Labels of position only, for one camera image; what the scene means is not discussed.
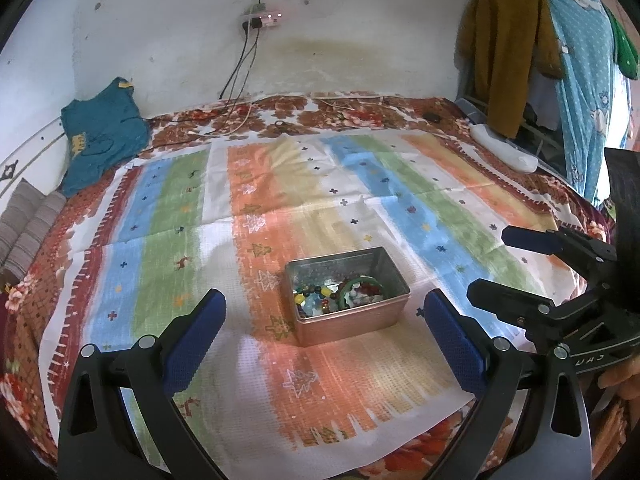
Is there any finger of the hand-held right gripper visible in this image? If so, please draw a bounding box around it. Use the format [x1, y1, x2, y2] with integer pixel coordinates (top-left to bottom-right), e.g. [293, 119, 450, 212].
[466, 278, 572, 347]
[501, 225, 618, 273]

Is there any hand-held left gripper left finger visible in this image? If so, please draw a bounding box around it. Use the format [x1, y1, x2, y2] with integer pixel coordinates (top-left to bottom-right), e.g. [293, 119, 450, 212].
[57, 288, 228, 480]

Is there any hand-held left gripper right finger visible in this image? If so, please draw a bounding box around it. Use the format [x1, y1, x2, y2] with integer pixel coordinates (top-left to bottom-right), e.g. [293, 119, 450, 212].
[422, 288, 593, 480]

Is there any dark red bead bracelet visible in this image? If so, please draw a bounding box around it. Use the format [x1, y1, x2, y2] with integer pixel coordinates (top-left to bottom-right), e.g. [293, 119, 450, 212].
[357, 282, 385, 304]

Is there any silver metal tin box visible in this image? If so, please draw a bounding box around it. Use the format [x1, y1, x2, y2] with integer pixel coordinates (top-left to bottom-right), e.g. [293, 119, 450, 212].
[284, 246, 412, 347]

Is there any multicolour glass bead bracelet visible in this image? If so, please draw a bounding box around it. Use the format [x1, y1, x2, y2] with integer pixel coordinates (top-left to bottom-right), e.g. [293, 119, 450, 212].
[292, 282, 334, 319]

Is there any green jade bangle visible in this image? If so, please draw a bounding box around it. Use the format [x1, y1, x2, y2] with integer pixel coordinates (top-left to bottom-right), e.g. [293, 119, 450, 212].
[336, 275, 387, 310]

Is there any person's right hand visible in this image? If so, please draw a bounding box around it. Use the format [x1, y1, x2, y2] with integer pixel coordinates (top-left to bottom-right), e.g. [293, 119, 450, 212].
[597, 352, 640, 397]

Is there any white plastic object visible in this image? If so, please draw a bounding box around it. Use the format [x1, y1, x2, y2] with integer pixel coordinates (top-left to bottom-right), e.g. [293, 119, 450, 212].
[469, 123, 540, 173]

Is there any blue dotted cloth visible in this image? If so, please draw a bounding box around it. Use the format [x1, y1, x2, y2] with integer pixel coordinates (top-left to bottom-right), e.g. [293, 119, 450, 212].
[520, 0, 627, 207]

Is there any striped pastel cloth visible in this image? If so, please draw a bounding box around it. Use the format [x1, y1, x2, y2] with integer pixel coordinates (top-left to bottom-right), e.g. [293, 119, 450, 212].
[37, 127, 586, 480]

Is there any grey striped pillow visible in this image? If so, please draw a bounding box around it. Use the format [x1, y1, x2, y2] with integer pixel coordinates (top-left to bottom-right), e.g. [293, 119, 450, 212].
[0, 178, 68, 281]

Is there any mustard sweater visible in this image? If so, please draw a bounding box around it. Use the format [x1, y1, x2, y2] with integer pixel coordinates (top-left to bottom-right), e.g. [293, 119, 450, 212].
[457, 0, 566, 139]

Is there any green cloth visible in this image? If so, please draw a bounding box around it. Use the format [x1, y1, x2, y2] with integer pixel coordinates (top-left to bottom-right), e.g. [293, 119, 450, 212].
[607, 10, 640, 81]

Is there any teal shirt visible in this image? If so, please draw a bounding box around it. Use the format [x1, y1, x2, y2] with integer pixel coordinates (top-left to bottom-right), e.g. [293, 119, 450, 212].
[60, 77, 151, 198]

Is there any white power strip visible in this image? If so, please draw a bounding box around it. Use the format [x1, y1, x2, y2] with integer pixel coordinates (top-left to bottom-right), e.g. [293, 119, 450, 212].
[240, 4, 284, 31]

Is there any white cable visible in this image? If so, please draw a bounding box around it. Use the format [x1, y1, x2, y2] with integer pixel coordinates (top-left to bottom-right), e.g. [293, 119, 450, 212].
[190, 101, 257, 139]
[310, 92, 389, 112]

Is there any black cable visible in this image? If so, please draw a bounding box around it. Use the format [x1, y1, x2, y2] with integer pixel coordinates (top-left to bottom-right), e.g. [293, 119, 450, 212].
[235, 27, 261, 100]
[218, 27, 252, 101]

